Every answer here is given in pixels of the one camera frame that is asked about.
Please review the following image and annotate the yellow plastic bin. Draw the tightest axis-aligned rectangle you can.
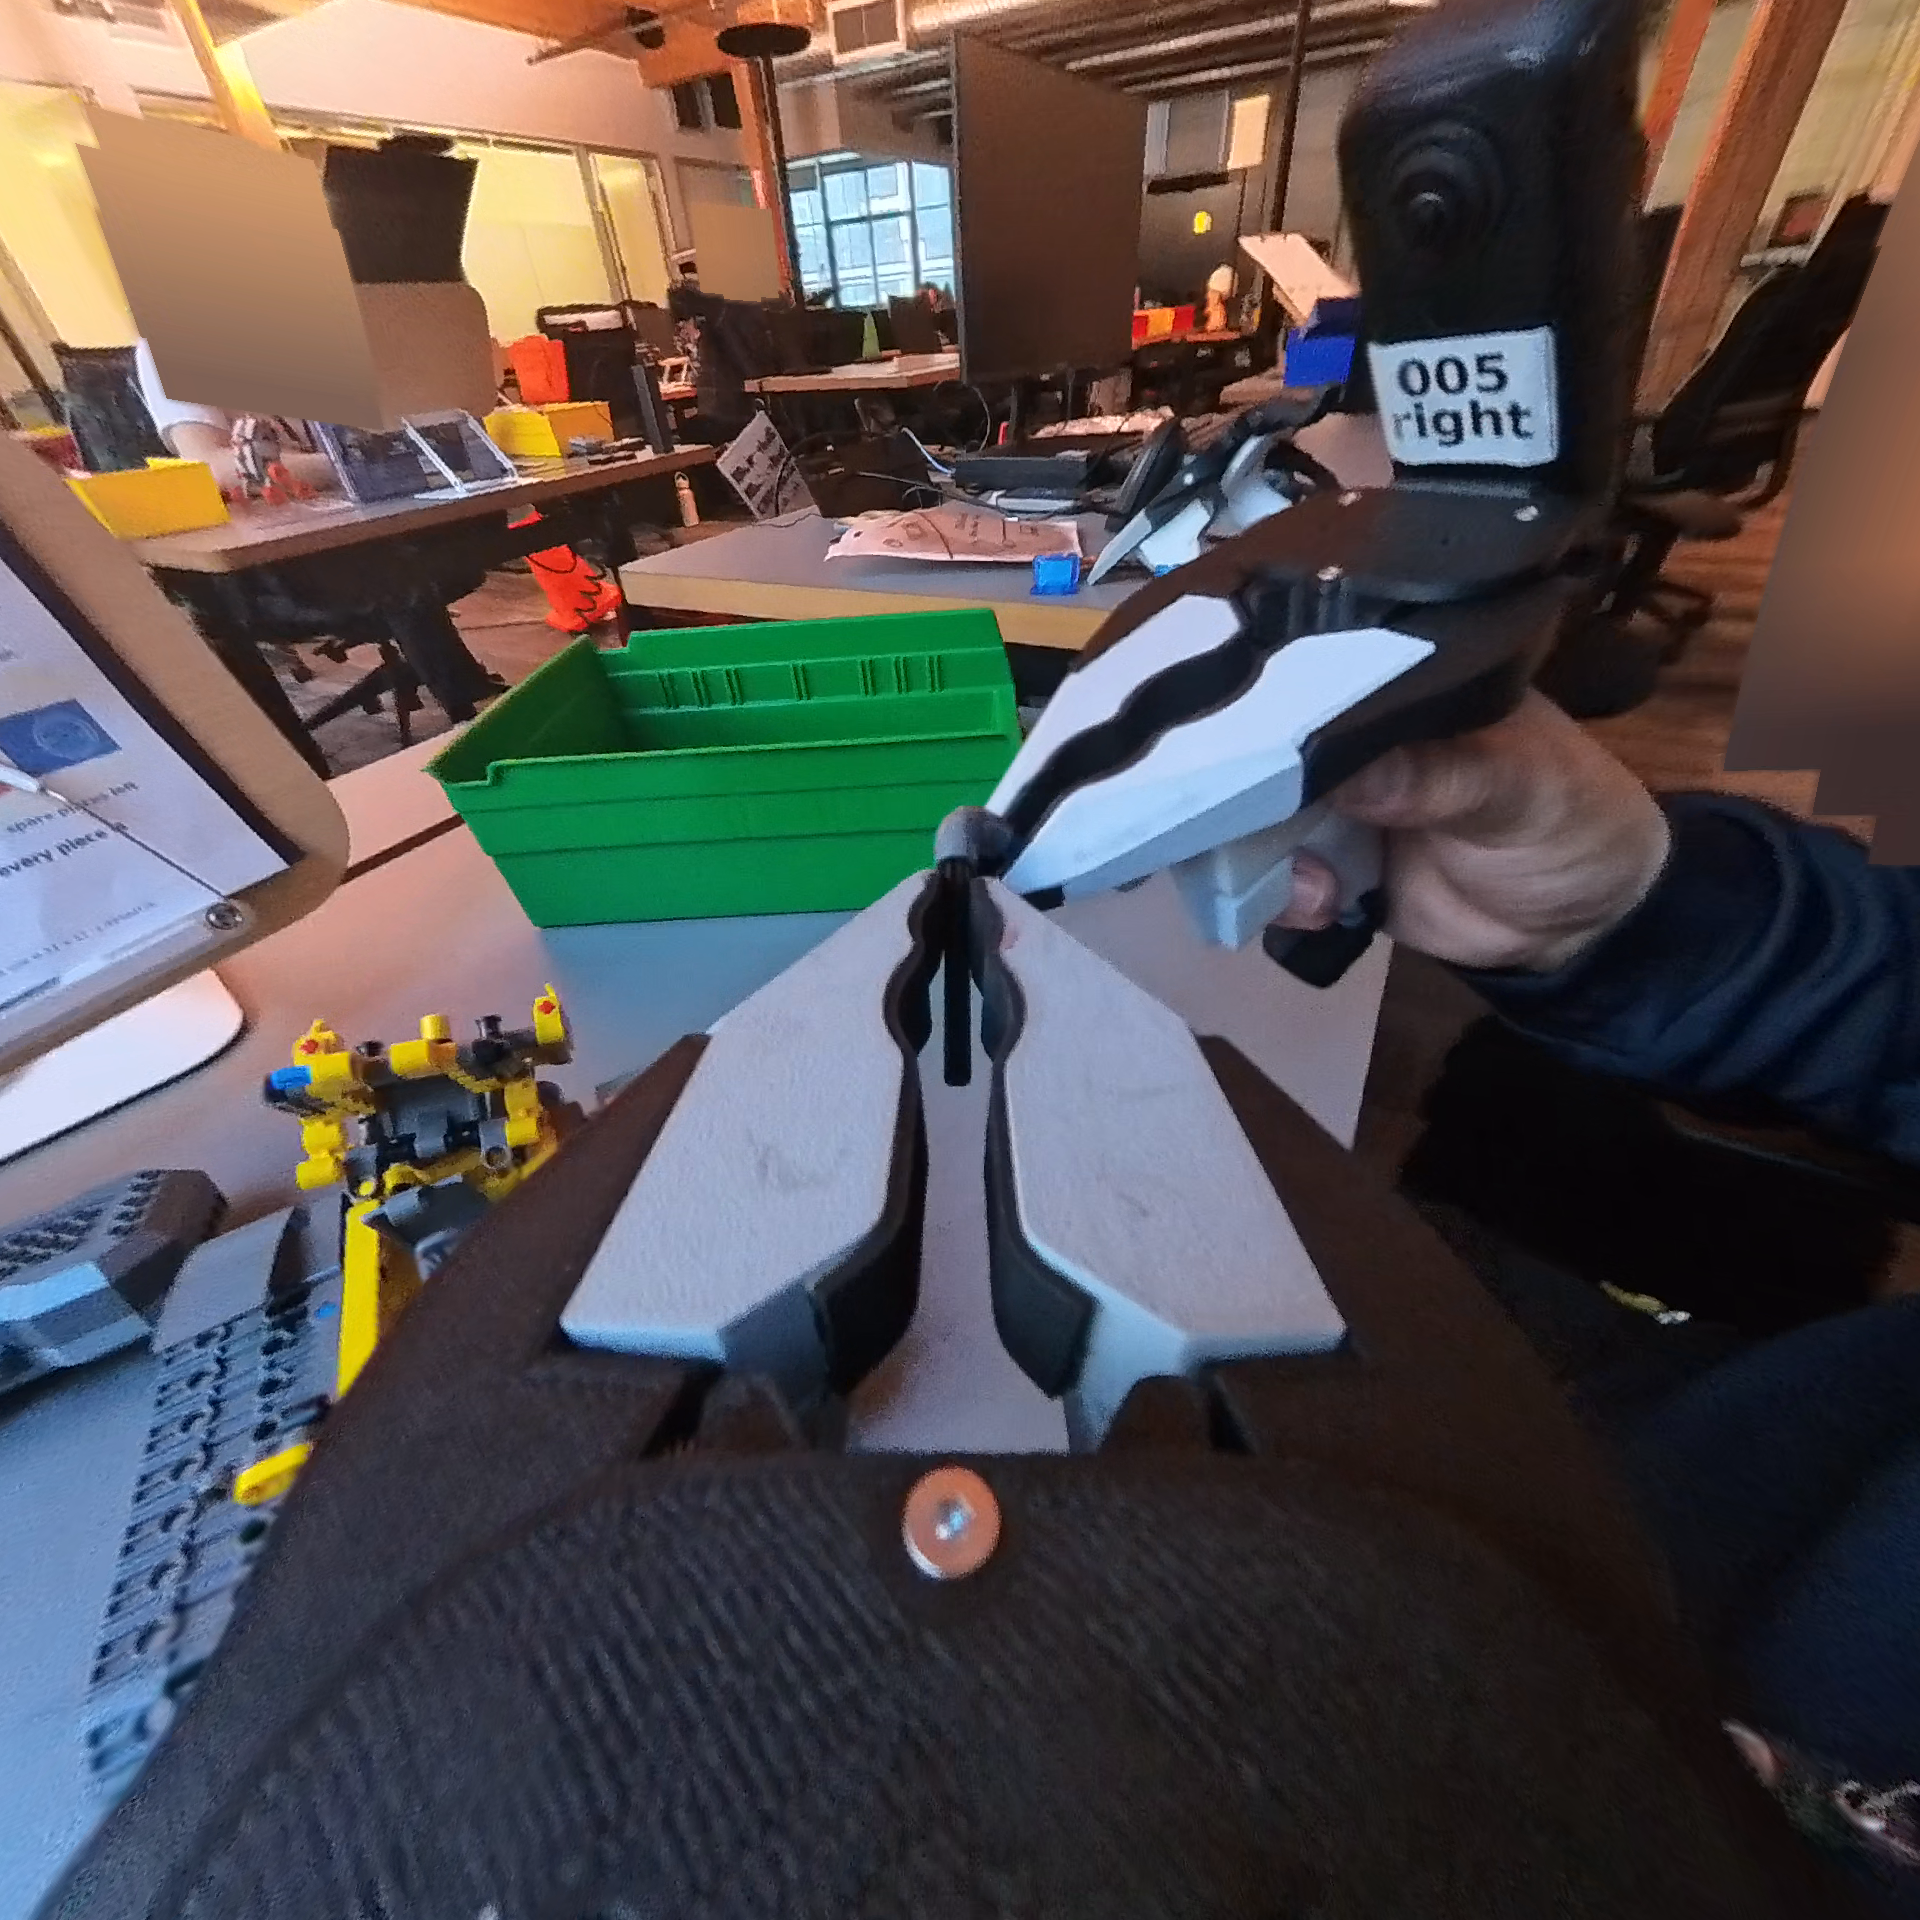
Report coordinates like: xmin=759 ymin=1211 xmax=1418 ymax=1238
xmin=486 ymin=401 xmax=617 ymax=462
xmin=65 ymin=457 xmax=233 ymax=542

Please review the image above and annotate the grey wood-edged table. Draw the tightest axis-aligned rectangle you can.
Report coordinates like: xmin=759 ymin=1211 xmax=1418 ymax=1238
xmin=617 ymin=511 xmax=1352 ymax=654

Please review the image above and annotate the person's dark clothing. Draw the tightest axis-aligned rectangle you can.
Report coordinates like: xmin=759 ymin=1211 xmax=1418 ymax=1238
xmin=1626 ymin=1304 xmax=1920 ymax=1920

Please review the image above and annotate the black brick axle pin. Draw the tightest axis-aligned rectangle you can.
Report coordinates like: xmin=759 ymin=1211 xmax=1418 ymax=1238
xmin=931 ymin=807 xmax=1010 ymax=1091

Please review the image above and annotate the wooden post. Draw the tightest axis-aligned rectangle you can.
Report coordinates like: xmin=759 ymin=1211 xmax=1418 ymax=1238
xmin=1633 ymin=0 xmax=1854 ymax=409

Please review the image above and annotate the printed paper sheet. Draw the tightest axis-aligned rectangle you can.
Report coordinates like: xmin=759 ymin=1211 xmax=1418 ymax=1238
xmin=824 ymin=506 xmax=1086 ymax=568

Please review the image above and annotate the black office chair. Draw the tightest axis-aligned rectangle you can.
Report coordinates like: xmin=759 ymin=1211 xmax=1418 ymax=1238
xmin=1543 ymin=193 xmax=1896 ymax=723

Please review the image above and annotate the green plastic bin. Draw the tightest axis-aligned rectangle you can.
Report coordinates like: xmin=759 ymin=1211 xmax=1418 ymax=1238
xmin=424 ymin=607 xmax=1025 ymax=932

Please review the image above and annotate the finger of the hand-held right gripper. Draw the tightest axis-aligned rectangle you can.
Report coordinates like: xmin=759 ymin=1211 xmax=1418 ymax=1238
xmin=990 ymin=593 xmax=1249 ymax=853
xmin=1002 ymin=630 xmax=1442 ymax=906

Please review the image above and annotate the grey tracked brick module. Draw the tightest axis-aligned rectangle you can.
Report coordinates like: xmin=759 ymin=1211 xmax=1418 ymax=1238
xmin=0 ymin=1171 xmax=228 ymax=1398

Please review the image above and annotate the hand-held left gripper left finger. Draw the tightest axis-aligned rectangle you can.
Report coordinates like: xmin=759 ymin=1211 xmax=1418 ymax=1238
xmin=558 ymin=874 xmax=953 ymax=1390

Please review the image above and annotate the yellow black brick toy robot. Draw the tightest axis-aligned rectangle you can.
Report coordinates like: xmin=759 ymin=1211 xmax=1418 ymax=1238
xmin=82 ymin=982 xmax=590 ymax=1794

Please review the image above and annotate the long wooden table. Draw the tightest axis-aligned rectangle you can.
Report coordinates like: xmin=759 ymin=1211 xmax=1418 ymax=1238
xmin=132 ymin=445 xmax=721 ymax=739

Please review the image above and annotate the person's right forearm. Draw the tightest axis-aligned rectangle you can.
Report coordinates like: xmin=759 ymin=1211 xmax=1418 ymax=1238
xmin=1445 ymin=792 xmax=1920 ymax=1172

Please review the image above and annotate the dark partition panel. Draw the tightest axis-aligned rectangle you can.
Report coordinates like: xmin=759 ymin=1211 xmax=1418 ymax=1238
xmin=952 ymin=32 xmax=1150 ymax=385

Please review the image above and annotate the instruction sheet display board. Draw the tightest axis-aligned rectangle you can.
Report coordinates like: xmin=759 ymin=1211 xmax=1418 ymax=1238
xmin=0 ymin=435 xmax=354 ymax=1165

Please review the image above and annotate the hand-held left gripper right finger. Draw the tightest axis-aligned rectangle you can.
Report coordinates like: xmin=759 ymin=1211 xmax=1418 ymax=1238
xmin=965 ymin=877 xmax=1349 ymax=1455

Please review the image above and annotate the small blue bin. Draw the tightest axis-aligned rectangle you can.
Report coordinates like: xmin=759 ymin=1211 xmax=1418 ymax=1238
xmin=1281 ymin=297 xmax=1367 ymax=393

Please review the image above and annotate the grey desk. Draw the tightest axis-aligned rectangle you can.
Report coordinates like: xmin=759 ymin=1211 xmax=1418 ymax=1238
xmin=0 ymin=727 xmax=1397 ymax=1920

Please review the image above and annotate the person's right hand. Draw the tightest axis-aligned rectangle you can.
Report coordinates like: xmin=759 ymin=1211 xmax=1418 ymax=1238
xmin=1277 ymin=697 xmax=1671 ymax=981

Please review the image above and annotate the clear acrylic sign holder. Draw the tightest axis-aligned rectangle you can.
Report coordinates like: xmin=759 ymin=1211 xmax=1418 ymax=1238
xmin=402 ymin=409 xmax=521 ymax=490
xmin=314 ymin=420 xmax=452 ymax=505

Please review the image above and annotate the orange cone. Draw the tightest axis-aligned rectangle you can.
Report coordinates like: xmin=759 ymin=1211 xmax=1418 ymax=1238
xmin=524 ymin=542 xmax=626 ymax=637

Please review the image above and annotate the printed sign card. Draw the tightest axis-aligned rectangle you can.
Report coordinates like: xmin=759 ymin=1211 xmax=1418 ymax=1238
xmin=714 ymin=410 xmax=821 ymax=523

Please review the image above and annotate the white black device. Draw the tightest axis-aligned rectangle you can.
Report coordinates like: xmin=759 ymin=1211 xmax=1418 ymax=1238
xmin=1082 ymin=393 xmax=1339 ymax=591

